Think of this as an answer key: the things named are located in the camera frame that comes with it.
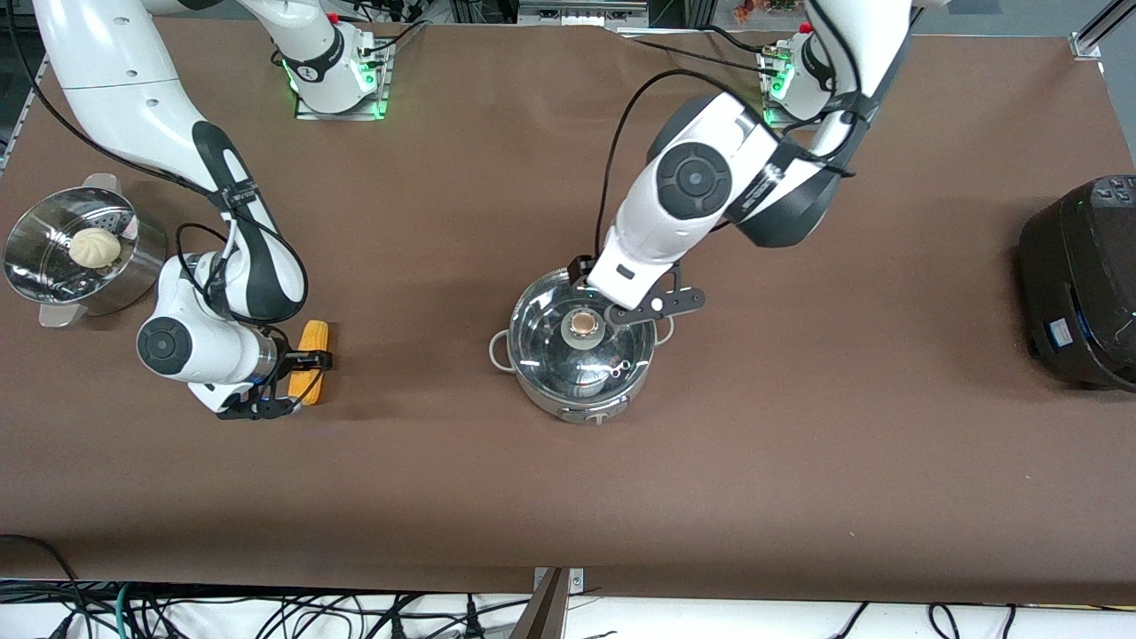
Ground yellow corn cob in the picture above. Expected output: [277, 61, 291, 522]
[296, 321, 330, 406]

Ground glass pot lid with knob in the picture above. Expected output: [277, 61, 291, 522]
[510, 266, 659, 402]

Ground steel steamer pot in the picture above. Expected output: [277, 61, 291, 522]
[4, 173, 168, 329]

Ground brown table cover sheet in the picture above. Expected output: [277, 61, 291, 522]
[0, 16, 1136, 606]

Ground white steamed bun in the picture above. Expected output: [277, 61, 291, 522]
[69, 227, 122, 270]

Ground grey metal box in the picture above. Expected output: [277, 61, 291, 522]
[517, 0, 653, 28]

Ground aluminium profile bar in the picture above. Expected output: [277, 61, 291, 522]
[509, 568, 571, 639]

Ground black rice cooker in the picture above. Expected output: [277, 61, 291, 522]
[1018, 175, 1136, 393]

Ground aluminium corner profile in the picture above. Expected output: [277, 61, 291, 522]
[1069, 0, 1136, 61]

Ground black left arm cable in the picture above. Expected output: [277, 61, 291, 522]
[593, 0, 875, 258]

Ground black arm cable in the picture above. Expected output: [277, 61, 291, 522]
[593, 0, 875, 258]
[4, 0, 307, 418]

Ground steel cooking pot with handles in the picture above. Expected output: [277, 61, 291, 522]
[488, 266, 675, 425]

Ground black base power cable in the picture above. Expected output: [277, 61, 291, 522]
[621, 27, 784, 81]

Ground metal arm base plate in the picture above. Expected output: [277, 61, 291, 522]
[295, 40, 392, 121]
[761, 46, 857, 132]

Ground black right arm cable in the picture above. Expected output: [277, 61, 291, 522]
[4, 0, 307, 418]

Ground small metal table bracket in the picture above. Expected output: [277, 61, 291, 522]
[532, 566, 586, 594]

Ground thick black floor cable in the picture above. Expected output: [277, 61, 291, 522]
[0, 532, 90, 639]

